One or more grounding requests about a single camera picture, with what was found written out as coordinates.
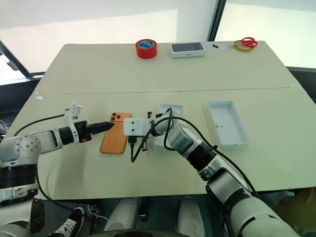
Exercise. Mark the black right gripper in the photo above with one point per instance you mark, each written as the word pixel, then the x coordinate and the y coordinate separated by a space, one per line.
pixel 145 144

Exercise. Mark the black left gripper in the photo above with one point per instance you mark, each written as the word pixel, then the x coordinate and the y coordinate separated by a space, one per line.
pixel 82 130

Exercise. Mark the orange smartphone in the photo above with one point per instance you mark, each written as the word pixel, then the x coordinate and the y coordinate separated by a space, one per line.
pixel 113 144

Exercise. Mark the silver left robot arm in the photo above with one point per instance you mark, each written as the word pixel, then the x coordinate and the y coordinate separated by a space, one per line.
pixel 27 145

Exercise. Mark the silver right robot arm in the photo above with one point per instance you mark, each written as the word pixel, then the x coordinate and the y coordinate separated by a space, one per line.
pixel 259 217

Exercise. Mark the white box tray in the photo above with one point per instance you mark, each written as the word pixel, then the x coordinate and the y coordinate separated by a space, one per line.
pixel 172 109

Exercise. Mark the empty white box lid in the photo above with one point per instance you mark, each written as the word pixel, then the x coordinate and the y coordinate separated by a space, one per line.
pixel 228 128

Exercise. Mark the white box with phone picture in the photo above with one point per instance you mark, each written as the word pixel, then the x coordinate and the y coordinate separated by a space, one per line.
pixel 187 48

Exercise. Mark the clear tape scrap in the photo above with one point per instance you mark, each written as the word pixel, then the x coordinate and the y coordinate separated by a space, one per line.
pixel 39 96

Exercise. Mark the white rounded cover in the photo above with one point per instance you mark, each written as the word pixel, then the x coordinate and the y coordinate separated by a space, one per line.
pixel 190 217
pixel 121 214

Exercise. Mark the red tape roll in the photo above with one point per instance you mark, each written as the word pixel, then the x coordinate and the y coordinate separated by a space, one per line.
pixel 146 53

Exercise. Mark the black and white sneaker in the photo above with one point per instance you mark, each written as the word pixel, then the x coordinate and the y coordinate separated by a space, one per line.
pixel 71 219

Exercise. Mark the yellow tape roll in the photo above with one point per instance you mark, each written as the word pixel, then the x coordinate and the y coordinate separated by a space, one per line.
pixel 243 49

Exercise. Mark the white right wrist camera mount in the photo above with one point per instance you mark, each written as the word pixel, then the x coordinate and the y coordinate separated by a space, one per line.
pixel 138 127

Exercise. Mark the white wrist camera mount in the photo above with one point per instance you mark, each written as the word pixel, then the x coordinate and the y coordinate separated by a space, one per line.
pixel 138 127
pixel 74 109

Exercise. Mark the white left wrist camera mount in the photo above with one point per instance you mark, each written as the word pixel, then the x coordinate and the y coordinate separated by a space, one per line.
pixel 74 109

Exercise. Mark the dark slanted window frame bar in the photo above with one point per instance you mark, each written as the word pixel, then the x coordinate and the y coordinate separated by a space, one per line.
pixel 3 48

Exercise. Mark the dark window frame post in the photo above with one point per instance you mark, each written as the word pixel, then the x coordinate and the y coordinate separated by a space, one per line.
pixel 217 19

